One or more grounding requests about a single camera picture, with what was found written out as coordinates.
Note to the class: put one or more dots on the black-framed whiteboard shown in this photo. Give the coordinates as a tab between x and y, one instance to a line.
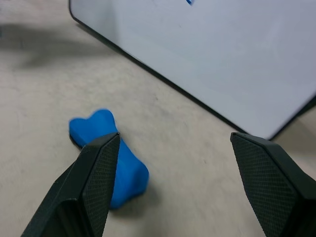
222	54

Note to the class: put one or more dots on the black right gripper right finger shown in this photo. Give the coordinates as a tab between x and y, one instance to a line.
274	180

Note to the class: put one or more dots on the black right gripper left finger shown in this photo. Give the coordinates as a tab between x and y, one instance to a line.
81	187

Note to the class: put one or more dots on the blue bone-shaped eraser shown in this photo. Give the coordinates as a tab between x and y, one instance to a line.
96	124

